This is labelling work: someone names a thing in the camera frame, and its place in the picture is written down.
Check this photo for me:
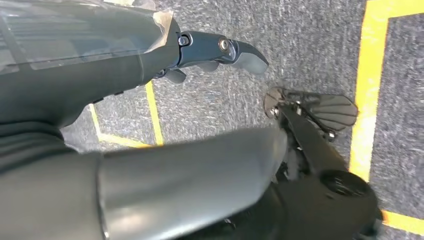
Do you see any black robot leg with foot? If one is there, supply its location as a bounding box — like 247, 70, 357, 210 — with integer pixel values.
178, 86, 384, 240

